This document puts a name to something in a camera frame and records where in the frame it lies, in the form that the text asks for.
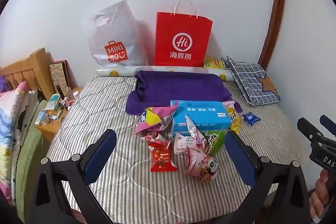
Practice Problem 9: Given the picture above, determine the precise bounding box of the green snack packet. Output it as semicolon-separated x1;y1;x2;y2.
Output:
203;130;227;157

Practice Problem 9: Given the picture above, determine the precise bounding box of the brown wooden door frame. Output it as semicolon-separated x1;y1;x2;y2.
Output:
261;0;286;69

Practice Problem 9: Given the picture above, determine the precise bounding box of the green yellow chip bag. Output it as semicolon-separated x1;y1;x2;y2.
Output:
203;58;226;69

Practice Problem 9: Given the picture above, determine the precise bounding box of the colourful striped pillow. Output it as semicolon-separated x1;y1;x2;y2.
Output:
0;81;29;206

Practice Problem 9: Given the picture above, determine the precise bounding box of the rolled fruit-print mat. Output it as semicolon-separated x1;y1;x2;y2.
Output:
96;65;235;81

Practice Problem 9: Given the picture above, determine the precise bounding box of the wooden headboard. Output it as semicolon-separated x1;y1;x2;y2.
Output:
0;48;55;101

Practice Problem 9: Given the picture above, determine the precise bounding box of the red snack packet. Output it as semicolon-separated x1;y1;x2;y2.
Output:
148;139;178;172

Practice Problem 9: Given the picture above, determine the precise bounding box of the wooden nightstand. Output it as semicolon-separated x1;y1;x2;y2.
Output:
34;86;84;142

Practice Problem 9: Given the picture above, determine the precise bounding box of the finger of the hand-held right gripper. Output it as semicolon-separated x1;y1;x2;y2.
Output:
319;115;336;133
297;118;324;143

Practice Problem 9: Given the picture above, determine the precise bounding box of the green blanket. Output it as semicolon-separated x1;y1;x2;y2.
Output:
14;101;50;219

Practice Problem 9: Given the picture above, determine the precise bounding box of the purple towel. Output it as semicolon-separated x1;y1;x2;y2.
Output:
125;70;243;115

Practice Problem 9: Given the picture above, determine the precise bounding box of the grey checked folded cloth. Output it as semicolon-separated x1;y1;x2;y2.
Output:
220;56;282;106

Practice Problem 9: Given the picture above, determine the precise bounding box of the pale pink snack packet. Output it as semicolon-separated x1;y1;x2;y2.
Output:
174;132;195;155

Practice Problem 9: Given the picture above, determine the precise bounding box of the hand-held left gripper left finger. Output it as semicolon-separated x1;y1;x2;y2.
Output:
30;129;117;224

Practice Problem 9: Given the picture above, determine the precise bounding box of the teal box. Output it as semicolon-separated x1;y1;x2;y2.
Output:
45;93;63;111

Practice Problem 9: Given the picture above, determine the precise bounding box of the pink panda snack bag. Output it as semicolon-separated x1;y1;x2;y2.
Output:
185;147;220;184

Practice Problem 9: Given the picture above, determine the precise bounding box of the patterned notebook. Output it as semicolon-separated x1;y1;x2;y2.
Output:
49;61;71;96

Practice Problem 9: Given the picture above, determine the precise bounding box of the striped bed quilt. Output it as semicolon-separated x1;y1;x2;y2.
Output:
46;73;310;224

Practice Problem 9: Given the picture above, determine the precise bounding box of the pink and yellow snack packet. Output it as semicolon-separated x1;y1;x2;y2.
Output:
134;105;179;135

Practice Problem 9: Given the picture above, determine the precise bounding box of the pink cone snack packet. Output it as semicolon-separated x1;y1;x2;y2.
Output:
185;115;210;154

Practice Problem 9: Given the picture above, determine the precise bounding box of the person's right hand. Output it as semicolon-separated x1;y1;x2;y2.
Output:
310;170;336;220

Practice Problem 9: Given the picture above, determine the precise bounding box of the red paper shopping bag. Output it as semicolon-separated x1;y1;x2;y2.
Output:
154;0;213;67

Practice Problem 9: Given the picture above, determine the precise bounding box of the white plastic shopping bag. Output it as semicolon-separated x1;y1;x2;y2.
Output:
83;0;149;67

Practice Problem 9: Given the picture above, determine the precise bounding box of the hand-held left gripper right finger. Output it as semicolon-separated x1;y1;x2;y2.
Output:
224;131;311;224

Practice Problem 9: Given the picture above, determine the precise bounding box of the blue and white box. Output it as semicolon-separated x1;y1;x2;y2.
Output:
35;109;47;125

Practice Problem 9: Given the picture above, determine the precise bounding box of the small blue packet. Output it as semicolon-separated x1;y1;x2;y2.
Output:
243;112;261;126

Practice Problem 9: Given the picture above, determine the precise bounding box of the blue tissue pack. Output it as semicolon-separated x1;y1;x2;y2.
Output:
169;100;233;138

